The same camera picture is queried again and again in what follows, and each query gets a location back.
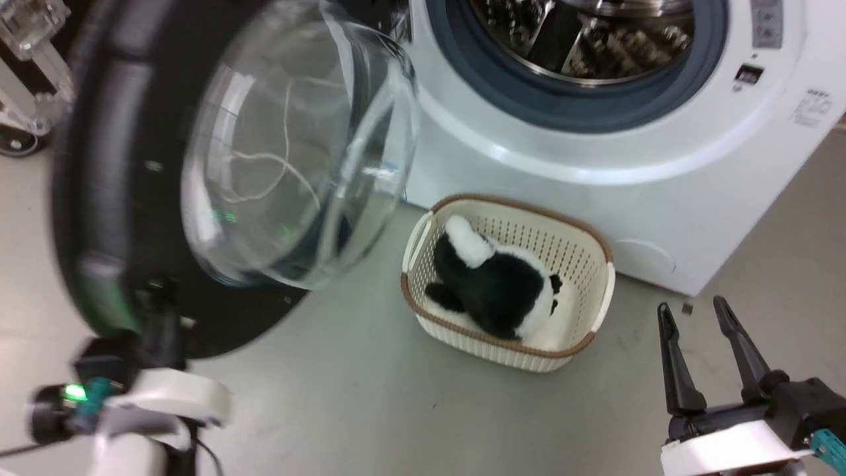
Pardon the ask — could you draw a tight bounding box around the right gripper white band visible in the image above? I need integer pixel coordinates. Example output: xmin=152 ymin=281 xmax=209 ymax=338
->
xmin=657 ymin=295 xmax=846 ymax=476

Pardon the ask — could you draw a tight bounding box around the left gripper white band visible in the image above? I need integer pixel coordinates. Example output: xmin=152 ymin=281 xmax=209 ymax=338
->
xmin=73 ymin=280 xmax=233 ymax=429

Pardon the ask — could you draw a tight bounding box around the black round glass washer door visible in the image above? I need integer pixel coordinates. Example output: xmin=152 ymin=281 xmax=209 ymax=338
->
xmin=52 ymin=0 xmax=422 ymax=362

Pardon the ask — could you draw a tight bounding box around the white front-load washing machine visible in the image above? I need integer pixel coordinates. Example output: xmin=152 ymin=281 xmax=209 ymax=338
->
xmin=395 ymin=0 xmax=846 ymax=297

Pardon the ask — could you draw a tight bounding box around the cream plastic laundry basket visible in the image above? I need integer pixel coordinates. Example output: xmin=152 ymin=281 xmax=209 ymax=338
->
xmin=400 ymin=193 xmax=617 ymax=374

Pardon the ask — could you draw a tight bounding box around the black white panda plush toy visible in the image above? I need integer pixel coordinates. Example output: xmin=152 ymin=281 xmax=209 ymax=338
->
xmin=424 ymin=214 xmax=564 ymax=342

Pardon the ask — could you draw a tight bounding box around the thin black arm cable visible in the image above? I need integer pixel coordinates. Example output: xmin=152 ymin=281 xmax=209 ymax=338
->
xmin=188 ymin=423 xmax=225 ymax=476

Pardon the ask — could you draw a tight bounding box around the teal cable connector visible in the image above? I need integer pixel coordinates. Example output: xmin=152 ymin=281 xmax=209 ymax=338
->
xmin=809 ymin=428 xmax=846 ymax=475

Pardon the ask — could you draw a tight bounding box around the thin white string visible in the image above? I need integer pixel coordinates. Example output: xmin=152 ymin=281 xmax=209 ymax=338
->
xmin=221 ymin=74 xmax=351 ymax=204

